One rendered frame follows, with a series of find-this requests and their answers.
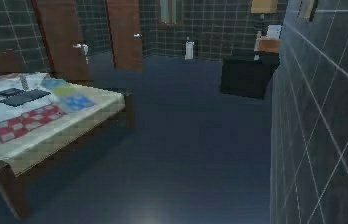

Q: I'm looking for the black laptop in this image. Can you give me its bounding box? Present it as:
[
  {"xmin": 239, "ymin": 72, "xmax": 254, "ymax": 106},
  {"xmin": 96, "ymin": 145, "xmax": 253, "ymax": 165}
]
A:
[{"xmin": 0, "ymin": 88, "xmax": 52, "ymax": 108}]

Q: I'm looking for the brown wooden bed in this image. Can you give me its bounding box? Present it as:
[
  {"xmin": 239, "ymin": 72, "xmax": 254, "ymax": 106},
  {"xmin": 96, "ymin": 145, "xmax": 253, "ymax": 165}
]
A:
[{"xmin": 0, "ymin": 49, "xmax": 135, "ymax": 221}]

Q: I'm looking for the brown wooden room door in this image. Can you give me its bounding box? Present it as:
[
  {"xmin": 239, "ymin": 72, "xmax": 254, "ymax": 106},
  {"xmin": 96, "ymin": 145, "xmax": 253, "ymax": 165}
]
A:
[
  {"xmin": 31, "ymin": 0, "xmax": 93, "ymax": 82},
  {"xmin": 105, "ymin": 0, "xmax": 144, "ymax": 72}
]

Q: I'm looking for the lamp with tan shade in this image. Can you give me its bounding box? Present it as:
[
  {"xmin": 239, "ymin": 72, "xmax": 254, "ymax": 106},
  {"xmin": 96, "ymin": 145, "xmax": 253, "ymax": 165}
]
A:
[{"xmin": 250, "ymin": 0, "xmax": 279, "ymax": 38}]

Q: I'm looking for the brown framed window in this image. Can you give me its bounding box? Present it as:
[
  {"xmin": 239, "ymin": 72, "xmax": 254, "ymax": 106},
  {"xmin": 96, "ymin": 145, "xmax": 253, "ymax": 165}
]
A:
[{"xmin": 158, "ymin": 0, "xmax": 185, "ymax": 26}]

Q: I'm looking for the brown wooden desk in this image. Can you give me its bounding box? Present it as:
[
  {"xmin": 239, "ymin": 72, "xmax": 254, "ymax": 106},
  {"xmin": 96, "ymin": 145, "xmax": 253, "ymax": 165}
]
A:
[{"xmin": 253, "ymin": 31, "xmax": 282, "ymax": 62}]

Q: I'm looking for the white box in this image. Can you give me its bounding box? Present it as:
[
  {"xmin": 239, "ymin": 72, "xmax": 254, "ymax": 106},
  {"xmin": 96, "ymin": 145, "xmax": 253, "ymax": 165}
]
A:
[{"xmin": 266, "ymin": 24, "xmax": 283, "ymax": 41}]

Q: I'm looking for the white bin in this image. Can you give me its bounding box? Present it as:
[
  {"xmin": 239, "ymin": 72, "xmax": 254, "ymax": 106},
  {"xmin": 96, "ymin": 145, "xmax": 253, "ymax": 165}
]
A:
[{"xmin": 184, "ymin": 37, "xmax": 195, "ymax": 61}]

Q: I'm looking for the small black flat phone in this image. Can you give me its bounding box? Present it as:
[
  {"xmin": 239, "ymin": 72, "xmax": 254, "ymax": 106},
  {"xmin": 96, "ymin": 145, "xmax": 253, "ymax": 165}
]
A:
[{"xmin": 0, "ymin": 87, "xmax": 26, "ymax": 98}]

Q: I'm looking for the grey striped stick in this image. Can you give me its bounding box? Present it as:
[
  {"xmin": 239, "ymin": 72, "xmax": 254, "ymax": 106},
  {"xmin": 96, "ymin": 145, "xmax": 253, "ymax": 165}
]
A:
[{"xmin": 19, "ymin": 74, "xmax": 30, "ymax": 92}]

